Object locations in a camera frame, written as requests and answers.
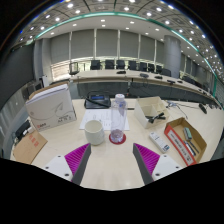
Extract flat round red coaster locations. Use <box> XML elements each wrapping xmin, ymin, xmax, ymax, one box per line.
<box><xmin>108</xmin><ymin>133</ymin><xmax>128</xmax><ymax>146</ymax></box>

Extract open white cardboard box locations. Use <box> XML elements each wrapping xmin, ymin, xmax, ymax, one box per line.
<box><xmin>134</xmin><ymin>96</ymin><xmax>171</xmax><ymax>130</ymax></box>

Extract black box-shaped device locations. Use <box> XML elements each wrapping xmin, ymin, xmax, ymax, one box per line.
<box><xmin>14</xmin><ymin>119</ymin><xmax>35</xmax><ymax>140</ymax></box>

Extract brown cardboard carton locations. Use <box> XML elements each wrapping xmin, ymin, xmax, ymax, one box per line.
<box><xmin>28</xmin><ymin>81</ymin><xmax>70</xmax><ymax>101</ymax></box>

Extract black cable bundle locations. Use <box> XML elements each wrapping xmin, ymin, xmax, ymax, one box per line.
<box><xmin>145</xmin><ymin>112</ymin><xmax>167</xmax><ymax>125</ymax></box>

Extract clear plastic water bottle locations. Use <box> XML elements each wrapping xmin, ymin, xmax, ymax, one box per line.
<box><xmin>109</xmin><ymin>93</ymin><xmax>129</xmax><ymax>144</ymax></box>

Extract white power strip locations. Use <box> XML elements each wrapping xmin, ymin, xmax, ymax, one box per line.
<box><xmin>148</xmin><ymin>131</ymin><xmax>171</xmax><ymax>155</ymax></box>

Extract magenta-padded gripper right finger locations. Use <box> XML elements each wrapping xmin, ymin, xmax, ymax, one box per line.
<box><xmin>132</xmin><ymin>143</ymin><xmax>184</xmax><ymax>186</ymax></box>

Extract row of black office chairs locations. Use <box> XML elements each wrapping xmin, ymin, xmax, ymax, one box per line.
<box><xmin>68</xmin><ymin>59</ymin><xmax>198</xmax><ymax>86</ymax></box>

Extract black conference desk unit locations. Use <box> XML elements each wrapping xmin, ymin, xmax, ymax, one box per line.
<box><xmin>83</xmin><ymin>93</ymin><xmax>112</xmax><ymax>110</ymax></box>

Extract white paper cup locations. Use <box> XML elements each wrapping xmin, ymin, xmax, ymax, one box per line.
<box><xmin>83</xmin><ymin>119</ymin><xmax>106</xmax><ymax>147</ymax></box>

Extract tangled thin grey cable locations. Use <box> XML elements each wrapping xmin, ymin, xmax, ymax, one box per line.
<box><xmin>165</xmin><ymin>100</ymin><xmax>190</xmax><ymax>120</ymax></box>

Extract flat brown cardboard sheet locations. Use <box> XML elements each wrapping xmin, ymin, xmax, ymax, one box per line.
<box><xmin>12</xmin><ymin>129</ymin><xmax>49</xmax><ymax>165</ymax></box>

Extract grey-green small block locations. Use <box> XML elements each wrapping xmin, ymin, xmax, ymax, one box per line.
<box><xmin>182</xmin><ymin>127</ymin><xmax>194</xmax><ymax>142</ymax></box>

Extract white printed paper carton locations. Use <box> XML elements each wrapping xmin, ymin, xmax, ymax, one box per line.
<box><xmin>25</xmin><ymin>83</ymin><xmax>78</xmax><ymax>132</ymax></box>

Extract black handheld device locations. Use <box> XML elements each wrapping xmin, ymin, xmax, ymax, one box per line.
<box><xmin>198</xmin><ymin>103</ymin><xmax>209</xmax><ymax>115</ymax></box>

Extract open brown red-sided box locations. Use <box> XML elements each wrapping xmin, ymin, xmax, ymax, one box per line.
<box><xmin>163</xmin><ymin>116</ymin><xmax>208</xmax><ymax>167</ymax></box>

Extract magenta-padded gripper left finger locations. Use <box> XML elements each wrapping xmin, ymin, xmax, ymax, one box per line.
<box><xmin>42</xmin><ymin>143</ymin><xmax>92</xmax><ymax>187</ymax></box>

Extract round ceiling lights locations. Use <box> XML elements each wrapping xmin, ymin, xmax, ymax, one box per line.
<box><xmin>18</xmin><ymin>0</ymin><xmax>224</xmax><ymax>69</ymax></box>

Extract black desk microphones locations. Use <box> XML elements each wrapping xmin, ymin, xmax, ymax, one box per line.
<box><xmin>115</xmin><ymin>69</ymin><xmax>185</xmax><ymax>85</ymax></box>

